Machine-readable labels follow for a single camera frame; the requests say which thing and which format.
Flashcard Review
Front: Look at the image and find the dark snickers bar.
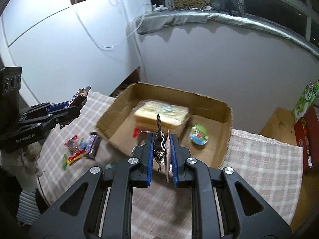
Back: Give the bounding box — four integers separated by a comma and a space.
64, 86, 91, 109

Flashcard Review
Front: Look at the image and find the silver snack packet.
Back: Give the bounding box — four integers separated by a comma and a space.
154, 113, 171, 183

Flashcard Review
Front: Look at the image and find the large cracker pack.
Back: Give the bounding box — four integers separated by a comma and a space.
132, 100, 190, 131

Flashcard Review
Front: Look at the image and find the red dark snack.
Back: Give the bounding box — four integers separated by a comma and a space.
132, 127, 144, 139

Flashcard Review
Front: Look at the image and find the left hand white glove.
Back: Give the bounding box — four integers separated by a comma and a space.
1, 142, 43, 193

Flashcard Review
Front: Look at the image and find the red dark snack packet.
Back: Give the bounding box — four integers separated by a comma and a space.
64, 135, 80, 155

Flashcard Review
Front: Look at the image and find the small green candy packet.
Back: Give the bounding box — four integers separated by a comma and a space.
62, 154, 68, 171

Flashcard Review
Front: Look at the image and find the pink plaid tablecloth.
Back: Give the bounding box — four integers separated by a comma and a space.
29, 83, 303, 238

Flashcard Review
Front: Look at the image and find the brown cardboard box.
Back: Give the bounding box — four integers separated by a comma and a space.
96, 83, 233, 168

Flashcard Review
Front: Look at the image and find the round green jelly cup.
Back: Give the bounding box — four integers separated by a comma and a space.
189, 124, 209, 146

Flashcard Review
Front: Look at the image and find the red box beside table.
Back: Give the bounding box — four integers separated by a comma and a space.
294, 105, 319, 172

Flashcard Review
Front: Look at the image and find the grey windowsill cloth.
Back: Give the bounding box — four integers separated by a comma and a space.
135, 11, 319, 61

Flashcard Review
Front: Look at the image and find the green tissue pack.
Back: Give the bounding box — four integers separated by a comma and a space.
292, 80, 318, 122

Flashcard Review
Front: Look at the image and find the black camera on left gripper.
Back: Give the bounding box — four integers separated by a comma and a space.
1, 66, 22, 135

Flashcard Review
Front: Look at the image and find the white cable on wall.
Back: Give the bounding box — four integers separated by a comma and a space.
76, 0, 155, 50

